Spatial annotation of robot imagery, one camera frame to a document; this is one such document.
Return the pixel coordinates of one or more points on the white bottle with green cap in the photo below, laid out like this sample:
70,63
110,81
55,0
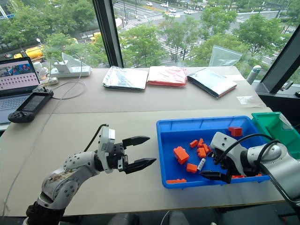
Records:
254,75

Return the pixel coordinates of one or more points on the white power adapter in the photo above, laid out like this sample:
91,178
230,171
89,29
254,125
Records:
62,65

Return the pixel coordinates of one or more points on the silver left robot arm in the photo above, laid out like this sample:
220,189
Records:
70,168

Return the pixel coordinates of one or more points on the white cylindrical battery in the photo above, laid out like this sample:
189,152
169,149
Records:
201,164

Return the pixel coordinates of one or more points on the small orange toy brick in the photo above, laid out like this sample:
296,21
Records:
200,142
201,152
206,148
193,143
191,168

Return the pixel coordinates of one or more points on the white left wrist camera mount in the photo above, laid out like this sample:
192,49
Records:
106,145

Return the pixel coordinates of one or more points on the pink plastic bag stack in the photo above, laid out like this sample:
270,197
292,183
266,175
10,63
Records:
167,76

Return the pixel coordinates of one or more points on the large orange toy brick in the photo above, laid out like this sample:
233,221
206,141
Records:
181,155

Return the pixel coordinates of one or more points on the black handheld controller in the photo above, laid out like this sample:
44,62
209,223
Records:
32,104

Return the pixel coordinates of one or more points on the white power strip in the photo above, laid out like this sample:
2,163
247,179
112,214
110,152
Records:
75,71

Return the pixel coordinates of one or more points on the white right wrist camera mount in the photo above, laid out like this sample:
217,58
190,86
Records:
230,148

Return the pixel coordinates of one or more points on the open grey laptop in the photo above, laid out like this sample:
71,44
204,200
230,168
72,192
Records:
16,79

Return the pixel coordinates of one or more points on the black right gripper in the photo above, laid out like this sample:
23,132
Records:
229,176

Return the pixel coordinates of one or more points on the black window mullion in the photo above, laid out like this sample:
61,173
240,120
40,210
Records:
107,32

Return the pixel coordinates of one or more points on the dark silver plastic bag stack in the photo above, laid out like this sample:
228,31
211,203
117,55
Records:
211,83

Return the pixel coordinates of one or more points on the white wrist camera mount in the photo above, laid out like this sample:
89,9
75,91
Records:
106,145
230,148

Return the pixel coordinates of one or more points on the blue plastic bin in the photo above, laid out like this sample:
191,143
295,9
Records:
178,131

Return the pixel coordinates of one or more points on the small clear flat bag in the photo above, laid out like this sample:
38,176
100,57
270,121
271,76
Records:
247,101

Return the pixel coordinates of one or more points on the small white plug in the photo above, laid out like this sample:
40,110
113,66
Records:
52,81

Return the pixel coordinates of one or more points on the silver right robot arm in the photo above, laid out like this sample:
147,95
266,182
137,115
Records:
281,161

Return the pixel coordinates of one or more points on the green plastic bin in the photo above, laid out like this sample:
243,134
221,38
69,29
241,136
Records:
269,126

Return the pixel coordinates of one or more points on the flat long orange toy brick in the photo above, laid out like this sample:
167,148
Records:
237,176
177,181

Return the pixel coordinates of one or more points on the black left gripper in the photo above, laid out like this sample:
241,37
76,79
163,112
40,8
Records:
117,159

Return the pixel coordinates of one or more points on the black slanted window frame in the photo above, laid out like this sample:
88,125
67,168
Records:
283,63

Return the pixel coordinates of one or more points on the large red toy brick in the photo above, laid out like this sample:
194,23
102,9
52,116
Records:
235,131

